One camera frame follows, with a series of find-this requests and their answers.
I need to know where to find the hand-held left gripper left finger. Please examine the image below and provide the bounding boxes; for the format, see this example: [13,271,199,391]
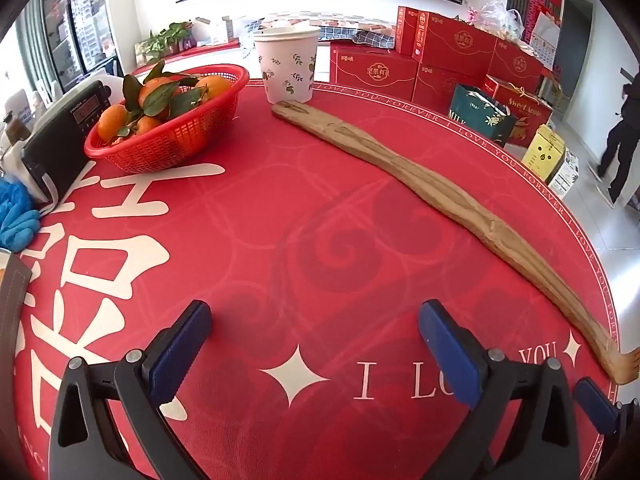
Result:
[48,300,213,480]

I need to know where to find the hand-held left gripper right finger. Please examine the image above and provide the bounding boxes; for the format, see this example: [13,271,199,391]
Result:
[417,299,583,480]

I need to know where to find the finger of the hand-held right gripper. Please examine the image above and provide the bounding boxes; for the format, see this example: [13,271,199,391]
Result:
[574,377,640,461]

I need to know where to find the grey tray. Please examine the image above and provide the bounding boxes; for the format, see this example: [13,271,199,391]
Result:
[0,252,32,361]

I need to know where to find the red printed tablecloth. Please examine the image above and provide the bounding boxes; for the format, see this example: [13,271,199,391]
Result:
[10,77,623,480]

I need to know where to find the wooden back scratcher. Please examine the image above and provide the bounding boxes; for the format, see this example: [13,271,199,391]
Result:
[271,100,640,386]

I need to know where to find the red plastic basket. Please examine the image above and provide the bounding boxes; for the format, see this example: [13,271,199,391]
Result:
[84,63,250,175]

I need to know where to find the blue rubber gloves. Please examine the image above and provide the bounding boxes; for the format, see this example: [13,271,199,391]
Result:
[0,180,41,253]

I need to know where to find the white printed box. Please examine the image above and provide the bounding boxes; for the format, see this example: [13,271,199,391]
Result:
[549,149,581,198]

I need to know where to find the yellow box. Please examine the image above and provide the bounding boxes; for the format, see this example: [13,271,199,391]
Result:
[521,125,566,183]

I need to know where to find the black radio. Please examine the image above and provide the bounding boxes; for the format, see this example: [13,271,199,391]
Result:
[21,80,126,206]

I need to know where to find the pile of leafy mandarins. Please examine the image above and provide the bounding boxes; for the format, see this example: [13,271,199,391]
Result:
[96,60,236,143]

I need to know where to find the green gift bag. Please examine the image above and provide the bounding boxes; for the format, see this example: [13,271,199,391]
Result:
[448,83,518,143]

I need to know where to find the brown capped lotion bottle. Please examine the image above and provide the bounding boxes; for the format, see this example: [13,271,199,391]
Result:
[2,111,32,143]

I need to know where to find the stack of red gift boxes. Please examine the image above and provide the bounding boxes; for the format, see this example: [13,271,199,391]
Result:
[329,6,546,111]

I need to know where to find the white floral paper cup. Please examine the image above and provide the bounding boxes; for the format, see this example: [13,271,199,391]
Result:
[252,27,321,105]

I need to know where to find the potted green plant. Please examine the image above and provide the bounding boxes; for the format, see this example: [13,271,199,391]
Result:
[137,21,193,63]

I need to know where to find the small white box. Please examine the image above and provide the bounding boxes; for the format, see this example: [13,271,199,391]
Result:
[210,14,247,46]

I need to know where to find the blue plaid cloth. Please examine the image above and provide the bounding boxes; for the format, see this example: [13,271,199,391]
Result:
[317,22,398,51]

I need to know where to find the grey curtain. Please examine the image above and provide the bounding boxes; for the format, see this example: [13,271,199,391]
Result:
[15,0,51,96]

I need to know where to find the clear plastic bag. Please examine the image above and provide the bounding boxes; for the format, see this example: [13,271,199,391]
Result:
[465,0,525,43]

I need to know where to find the glass display cabinet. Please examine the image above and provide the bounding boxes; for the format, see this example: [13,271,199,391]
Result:
[37,0,118,76]

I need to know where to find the checkered patterned cloth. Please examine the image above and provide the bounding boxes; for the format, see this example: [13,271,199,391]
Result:
[247,10,396,33]

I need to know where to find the grey radio strap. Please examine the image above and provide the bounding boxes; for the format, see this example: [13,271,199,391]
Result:
[39,172,62,217]

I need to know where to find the red handled carton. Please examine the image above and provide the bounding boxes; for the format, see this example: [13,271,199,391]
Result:
[482,75,555,148]

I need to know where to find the wall calendar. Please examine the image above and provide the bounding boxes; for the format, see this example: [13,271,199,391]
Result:
[530,10,562,72]

